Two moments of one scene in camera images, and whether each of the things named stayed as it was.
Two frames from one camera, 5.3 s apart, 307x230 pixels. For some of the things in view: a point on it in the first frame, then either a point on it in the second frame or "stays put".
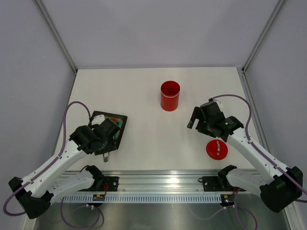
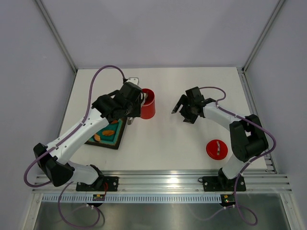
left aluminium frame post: (58, 39) stays put
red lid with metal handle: (217, 149) stays put
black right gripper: (197, 113) -> (189, 118)
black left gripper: (110, 147) -> (136, 113)
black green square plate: (119, 120) stays put
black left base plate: (109, 184) stays put
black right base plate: (218, 184) stays put
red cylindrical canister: (170, 91) -> (147, 110)
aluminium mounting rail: (154, 180) stays put
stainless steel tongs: (106, 156) -> (130, 120)
